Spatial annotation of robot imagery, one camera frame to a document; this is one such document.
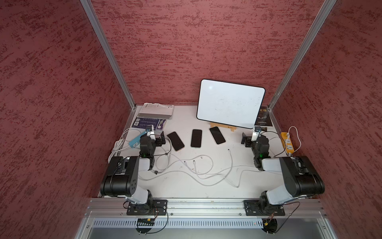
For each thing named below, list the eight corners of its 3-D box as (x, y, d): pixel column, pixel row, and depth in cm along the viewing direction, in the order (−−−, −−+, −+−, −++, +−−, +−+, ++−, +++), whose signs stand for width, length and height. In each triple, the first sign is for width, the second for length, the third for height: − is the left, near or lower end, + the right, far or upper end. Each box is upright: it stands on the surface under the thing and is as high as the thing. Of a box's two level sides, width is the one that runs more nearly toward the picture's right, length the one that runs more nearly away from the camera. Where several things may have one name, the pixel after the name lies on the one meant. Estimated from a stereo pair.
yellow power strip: (284, 153, 98) (288, 150, 94) (277, 135, 107) (280, 131, 103) (293, 153, 98) (296, 150, 94) (284, 135, 107) (287, 131, 103)
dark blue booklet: (133, 127, 108) (132, 125, 106) (136, 119, 113) (135, 116, 111) (162, 129, 107) (162, 127, 105) (165, 121, 112) (164, 119, 110)
